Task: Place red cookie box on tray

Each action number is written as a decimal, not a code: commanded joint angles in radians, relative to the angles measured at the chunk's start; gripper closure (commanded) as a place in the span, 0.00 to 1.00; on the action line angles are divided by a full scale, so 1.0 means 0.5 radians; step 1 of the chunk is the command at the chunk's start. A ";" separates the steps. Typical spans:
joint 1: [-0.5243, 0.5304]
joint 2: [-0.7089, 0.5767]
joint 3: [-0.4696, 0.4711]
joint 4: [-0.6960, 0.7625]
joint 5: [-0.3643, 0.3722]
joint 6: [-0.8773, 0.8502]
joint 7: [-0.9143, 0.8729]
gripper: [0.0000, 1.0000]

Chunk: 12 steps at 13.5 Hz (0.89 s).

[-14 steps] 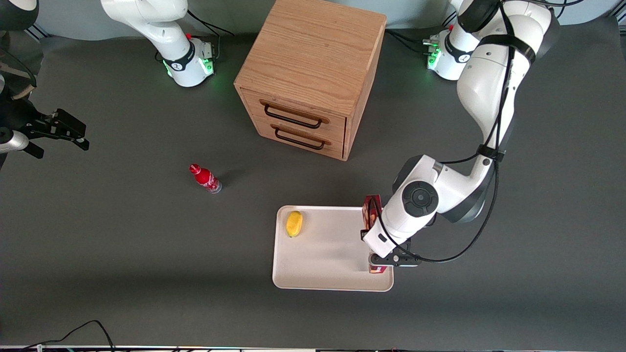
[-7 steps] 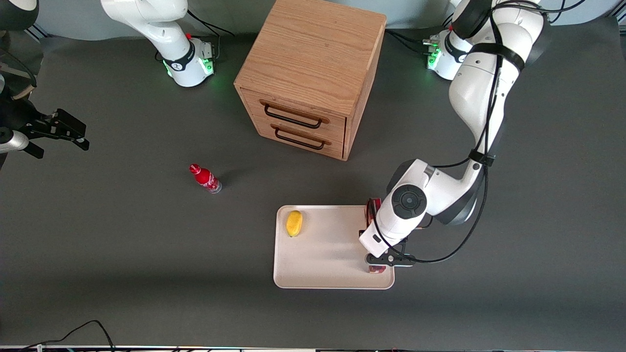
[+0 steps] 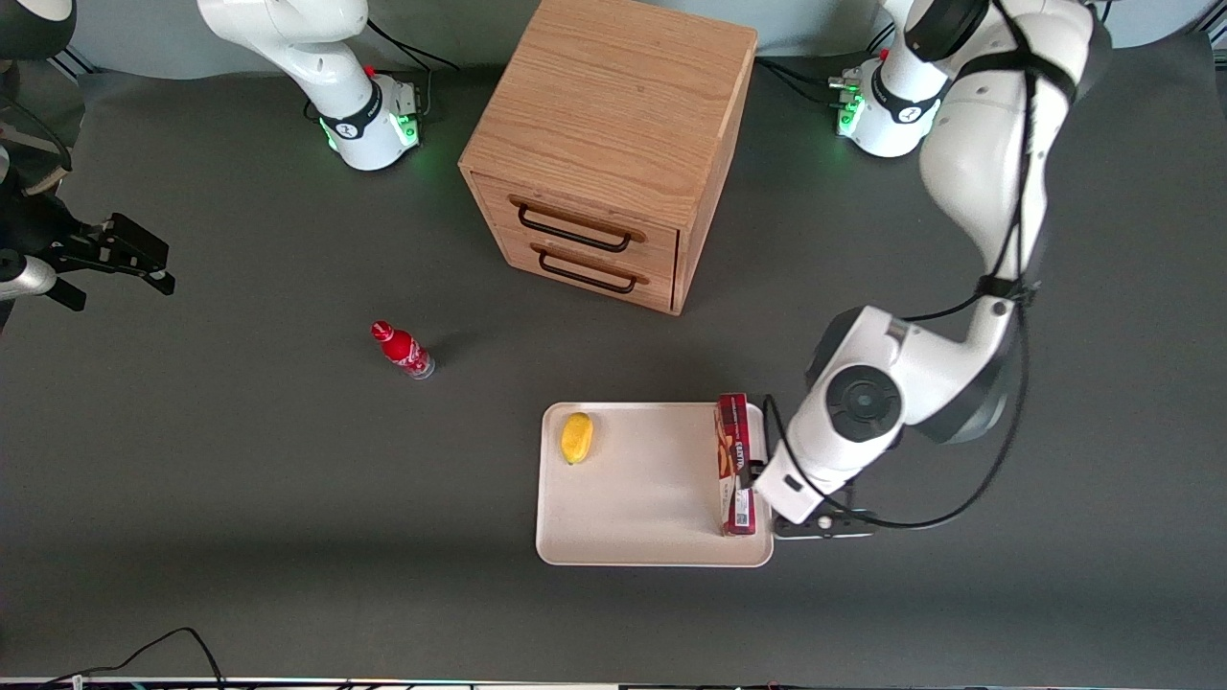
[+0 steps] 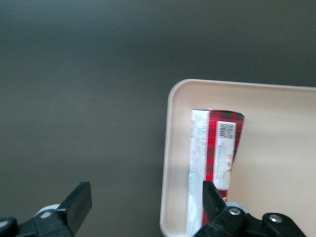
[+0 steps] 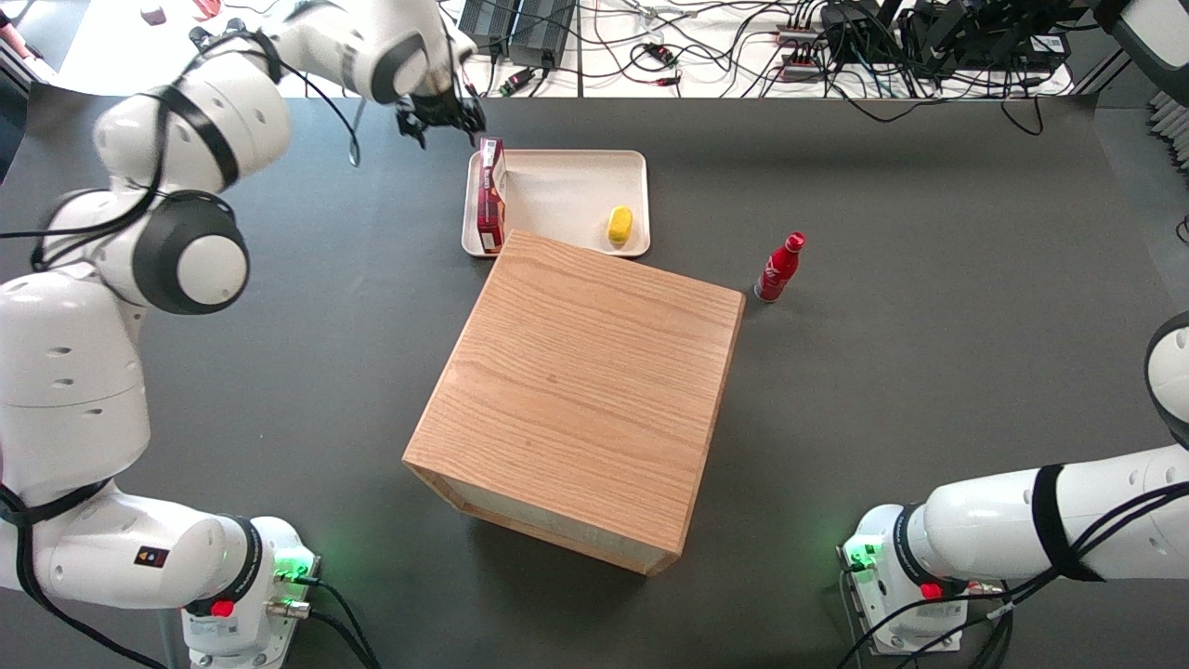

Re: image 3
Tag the red cookie box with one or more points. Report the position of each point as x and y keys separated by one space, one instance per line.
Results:
x=733 y=450

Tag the wooden drawer front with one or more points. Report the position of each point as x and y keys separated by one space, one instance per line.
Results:
x=661 y=292
x=661 y=246

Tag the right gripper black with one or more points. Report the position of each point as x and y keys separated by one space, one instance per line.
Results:
x=46 y=233

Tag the red cola bottle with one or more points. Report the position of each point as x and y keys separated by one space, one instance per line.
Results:
x=401 y=349

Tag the yellow lemon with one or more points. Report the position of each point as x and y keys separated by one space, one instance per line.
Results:
x=576 y=438

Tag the wooden drawer cabinet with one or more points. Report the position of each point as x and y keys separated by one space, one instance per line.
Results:
x=613 y=96

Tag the cream rectangular tray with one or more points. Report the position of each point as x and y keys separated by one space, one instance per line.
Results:
x=652 y=489

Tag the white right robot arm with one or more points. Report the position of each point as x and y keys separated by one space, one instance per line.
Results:
x=316 y=57

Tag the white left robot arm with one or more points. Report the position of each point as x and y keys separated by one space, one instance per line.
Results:
x=987 y=163

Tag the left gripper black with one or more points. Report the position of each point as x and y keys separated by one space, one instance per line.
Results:
x=754 y=471

